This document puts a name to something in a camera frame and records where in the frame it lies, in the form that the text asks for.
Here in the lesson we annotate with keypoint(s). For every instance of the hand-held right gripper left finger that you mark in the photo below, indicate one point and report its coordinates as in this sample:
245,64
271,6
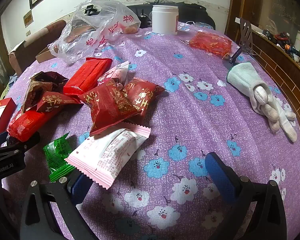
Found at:
78,187

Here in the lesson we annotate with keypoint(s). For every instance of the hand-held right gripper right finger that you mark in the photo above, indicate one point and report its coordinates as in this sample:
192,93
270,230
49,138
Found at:
220,175

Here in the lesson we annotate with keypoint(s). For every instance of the long red snack packet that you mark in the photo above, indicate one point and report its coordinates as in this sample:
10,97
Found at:
25,126
87,76

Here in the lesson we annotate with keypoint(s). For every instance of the red and white box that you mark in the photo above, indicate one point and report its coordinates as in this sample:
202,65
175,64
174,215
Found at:
2,105

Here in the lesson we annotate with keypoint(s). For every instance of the green snack packet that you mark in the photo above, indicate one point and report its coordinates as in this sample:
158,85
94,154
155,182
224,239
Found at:
56,156

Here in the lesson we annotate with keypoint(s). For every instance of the large pink white packet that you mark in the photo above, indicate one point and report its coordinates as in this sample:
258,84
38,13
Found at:
110,155

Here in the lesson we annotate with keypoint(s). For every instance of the dark red gold-print packet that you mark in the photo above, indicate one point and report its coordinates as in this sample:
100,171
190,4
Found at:
53,102

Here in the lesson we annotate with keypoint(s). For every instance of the brown snack packet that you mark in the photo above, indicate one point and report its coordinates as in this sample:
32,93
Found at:
43,82

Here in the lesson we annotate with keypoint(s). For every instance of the large red snack packet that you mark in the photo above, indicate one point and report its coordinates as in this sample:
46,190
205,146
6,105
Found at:
107,107

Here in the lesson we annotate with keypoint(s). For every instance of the red gold-print snack packet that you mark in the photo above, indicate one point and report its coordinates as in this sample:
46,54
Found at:
140,96

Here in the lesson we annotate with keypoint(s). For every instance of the small pink snack packet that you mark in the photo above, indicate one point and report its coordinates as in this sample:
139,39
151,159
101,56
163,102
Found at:
116,73

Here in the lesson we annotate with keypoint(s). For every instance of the pile of folded cloths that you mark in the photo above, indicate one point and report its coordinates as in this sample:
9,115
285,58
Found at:
11,81

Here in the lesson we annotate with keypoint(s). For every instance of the purple floral tablecloth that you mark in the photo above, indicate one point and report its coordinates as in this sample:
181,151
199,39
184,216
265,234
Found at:
190,120

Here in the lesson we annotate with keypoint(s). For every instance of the cardboard box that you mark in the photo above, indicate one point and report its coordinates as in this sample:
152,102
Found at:
43,55

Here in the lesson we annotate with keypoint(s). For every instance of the white knit glove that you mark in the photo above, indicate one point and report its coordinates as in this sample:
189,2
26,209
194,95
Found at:
242,76

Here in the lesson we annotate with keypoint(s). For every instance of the brown armchair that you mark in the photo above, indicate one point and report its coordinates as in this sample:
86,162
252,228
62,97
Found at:
40,37

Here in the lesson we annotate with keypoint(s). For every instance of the black metal tool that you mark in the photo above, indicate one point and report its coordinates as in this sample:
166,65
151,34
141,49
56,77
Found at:
233,58

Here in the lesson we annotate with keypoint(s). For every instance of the wooden furniture panel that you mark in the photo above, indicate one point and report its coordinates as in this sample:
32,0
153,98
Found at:
285,72

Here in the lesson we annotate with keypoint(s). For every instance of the red packet table edge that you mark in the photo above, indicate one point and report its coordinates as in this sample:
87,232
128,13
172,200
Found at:
210,42

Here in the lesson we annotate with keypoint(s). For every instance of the metal phone stand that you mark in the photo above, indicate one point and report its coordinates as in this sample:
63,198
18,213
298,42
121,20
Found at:
246,33

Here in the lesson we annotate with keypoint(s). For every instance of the clear plastic bag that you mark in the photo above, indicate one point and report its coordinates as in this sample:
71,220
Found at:
107,22

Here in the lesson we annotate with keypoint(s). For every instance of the black clamp device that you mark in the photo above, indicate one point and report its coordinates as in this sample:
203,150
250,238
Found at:
143,17
90,9

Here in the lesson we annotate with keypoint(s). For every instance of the white plastic jar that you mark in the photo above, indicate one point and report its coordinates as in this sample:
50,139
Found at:
165,21

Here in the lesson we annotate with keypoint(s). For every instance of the black leather sofa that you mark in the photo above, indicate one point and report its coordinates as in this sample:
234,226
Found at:
195,12

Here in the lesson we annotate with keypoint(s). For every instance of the wall socket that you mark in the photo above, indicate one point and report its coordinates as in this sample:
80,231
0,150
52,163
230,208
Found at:
28,33

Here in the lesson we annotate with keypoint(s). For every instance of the yellow wall plaque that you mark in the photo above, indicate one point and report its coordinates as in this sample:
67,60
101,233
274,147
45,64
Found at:
28,17

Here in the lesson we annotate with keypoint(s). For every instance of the wooden door frame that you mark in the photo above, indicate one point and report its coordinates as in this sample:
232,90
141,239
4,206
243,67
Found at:
242,0

